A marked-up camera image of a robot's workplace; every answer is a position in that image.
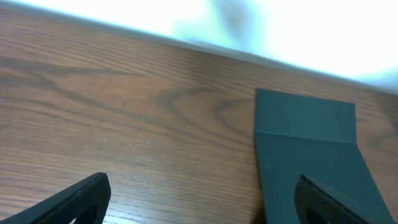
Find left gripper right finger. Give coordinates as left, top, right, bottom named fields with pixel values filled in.
left=294, top=174, right=395, bottom=224

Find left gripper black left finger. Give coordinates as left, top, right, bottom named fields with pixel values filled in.
left=1, top=172, right=111, bottom=224

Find black gift box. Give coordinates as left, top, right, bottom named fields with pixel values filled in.
left=254, top=89, right=393, bottom=223

